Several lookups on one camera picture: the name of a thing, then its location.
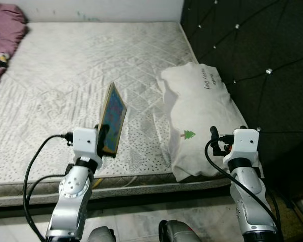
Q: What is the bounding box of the colourful children's book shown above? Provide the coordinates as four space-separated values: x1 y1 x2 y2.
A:
97 82 128 159

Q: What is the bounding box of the white quilted mattress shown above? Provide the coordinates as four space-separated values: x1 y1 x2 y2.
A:
0 21 253 207

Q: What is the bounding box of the silver right robot leg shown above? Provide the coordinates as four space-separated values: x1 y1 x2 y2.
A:
158 219 203 242

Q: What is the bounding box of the brown woven floor mat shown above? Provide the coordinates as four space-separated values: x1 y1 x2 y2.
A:
270 194 303 242

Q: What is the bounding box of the purple blanket with cartoon prints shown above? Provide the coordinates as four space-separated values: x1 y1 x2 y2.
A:
0 4 28 99

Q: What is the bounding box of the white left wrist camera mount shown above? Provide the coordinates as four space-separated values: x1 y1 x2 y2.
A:
72 128 103 169

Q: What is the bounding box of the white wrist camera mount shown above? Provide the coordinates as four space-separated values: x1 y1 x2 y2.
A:
227 129 260 164
72 128 103 169

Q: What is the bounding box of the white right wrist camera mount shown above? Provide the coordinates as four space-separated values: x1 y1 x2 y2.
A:
227 129 260 164

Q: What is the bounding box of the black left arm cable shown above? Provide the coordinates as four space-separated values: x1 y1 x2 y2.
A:
23 132 76 242

